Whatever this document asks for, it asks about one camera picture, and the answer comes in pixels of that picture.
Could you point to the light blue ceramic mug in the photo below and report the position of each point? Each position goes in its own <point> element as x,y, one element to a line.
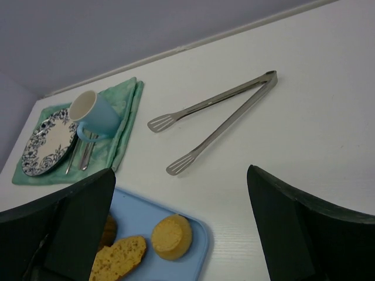
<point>96,119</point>

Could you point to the dark brown croissant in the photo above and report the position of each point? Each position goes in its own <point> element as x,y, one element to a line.
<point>109,233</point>

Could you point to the sliced bread loaf piece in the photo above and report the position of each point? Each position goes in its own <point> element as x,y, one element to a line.
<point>113,263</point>

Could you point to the steel table knife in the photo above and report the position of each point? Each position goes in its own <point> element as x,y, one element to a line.
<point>83,152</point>

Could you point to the blue floral ceramic plate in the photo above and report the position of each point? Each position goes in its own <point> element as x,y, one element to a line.
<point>49,144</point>

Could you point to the light blue plastic tray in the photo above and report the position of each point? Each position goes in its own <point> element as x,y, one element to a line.
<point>137,216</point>

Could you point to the yellow muffin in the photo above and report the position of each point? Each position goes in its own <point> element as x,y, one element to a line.
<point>172,237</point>

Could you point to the green cloth placemat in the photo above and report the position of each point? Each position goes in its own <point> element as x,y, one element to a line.
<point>107,153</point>

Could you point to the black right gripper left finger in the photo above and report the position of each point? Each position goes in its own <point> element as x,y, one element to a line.
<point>56,237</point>

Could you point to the steel fork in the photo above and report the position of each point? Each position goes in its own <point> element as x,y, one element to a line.
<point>87,155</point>

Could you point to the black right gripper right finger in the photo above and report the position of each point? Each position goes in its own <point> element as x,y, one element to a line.
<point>304,237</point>

